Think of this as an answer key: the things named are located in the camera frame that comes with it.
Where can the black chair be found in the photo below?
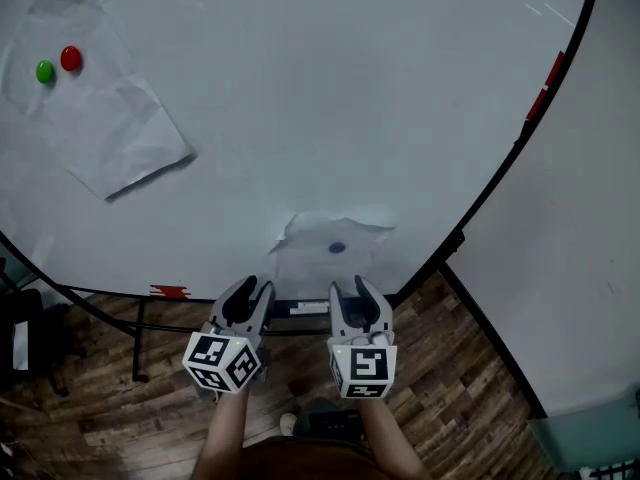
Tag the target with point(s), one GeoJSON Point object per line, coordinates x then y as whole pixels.
{"type": "Point", "coordinates": [45, 338]}

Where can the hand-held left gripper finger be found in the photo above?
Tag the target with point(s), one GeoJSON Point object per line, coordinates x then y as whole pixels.
{"type": "Point", "coordinates": [265, 305]}
{"type": "Point", "coordinates": [231, 300]}

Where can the blue round magnet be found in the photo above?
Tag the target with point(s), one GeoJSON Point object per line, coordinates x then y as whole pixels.
{"type": "Point", "coordinates": [337, 248]}

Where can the short jagged red tape strip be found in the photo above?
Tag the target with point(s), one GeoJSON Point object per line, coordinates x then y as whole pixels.
{"type": "Point", "coordinates": [170, 291]}

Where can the white whiteboard with black frame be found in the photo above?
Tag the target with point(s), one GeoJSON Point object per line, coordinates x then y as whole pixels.
{"type": "Point", "coordinates": [320, 118]}

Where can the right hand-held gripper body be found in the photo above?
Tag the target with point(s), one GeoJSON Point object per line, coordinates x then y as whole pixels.
{"type": "Point", "coordinates": [367, 365]}

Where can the black waist pack device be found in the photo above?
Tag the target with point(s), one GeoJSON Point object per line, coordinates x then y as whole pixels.
{"type": "Point", "coordinates": [335, 422]}

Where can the person's right forearm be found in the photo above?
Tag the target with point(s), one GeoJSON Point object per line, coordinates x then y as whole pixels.
{"type": "Point", "coordinates": [387, 438]}

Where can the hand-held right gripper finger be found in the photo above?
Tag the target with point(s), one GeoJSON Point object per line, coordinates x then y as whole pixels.
{"type": "Point", "coordinates": [379, 310]}
{"type": "Point", "coordinates": [339, 313]}

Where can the person's white shoe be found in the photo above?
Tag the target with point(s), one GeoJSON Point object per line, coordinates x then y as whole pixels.
{"type": "Point", "coordinates": [287, 424]}

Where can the teal plastic bin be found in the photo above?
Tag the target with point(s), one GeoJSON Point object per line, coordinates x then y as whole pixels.
{"type": "Point", "coordinates": [585, 433]}

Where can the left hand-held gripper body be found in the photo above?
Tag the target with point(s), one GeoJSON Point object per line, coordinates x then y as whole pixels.
{"type": "Point", "coordinates": [220, 360]}

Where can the green round magnet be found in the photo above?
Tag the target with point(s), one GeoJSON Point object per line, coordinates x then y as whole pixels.
{"type": "Point", "coordinates": [44, 71]}

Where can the white label sticker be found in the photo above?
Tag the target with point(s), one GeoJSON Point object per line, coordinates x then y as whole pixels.
{"type": "Point", "coordinates": [309, 308]}

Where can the long red tape strip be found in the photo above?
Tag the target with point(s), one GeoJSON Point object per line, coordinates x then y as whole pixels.
{"type": "Point", "coordinates": [546, 85]}

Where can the black metal whiteboard stand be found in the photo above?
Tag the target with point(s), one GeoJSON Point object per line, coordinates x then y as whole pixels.
{"type": "Point", "coordinates": [140, 343]}

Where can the red round magnet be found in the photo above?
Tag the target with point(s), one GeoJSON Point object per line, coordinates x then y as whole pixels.
{"type": "Point", "coordinates": [70, 58]}

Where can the black plastic crate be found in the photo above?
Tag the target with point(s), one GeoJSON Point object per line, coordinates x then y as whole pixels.
{"type": "Point", "coordinates": [612, 470]}

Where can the person's brown shirt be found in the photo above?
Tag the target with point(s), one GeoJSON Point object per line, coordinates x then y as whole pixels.
{"type": "Point", "coordinates": [310, 460]}

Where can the small torn white paper sheet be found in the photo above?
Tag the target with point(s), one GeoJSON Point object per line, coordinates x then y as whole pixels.
{"type": "Point", "coordinates": [320, 268]}

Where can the person's left forearm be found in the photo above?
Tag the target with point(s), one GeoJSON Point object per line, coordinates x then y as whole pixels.
{"type": "Point", "coordinates": [222, 433]}

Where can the large white paper sheet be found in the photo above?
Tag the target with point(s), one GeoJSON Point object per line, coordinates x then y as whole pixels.
{"type": "Point", "coordinates": [115, 133]}

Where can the white paper card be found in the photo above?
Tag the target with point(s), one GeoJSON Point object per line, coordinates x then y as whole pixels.
{"type": "Point", "coordinates": [20, 345]}

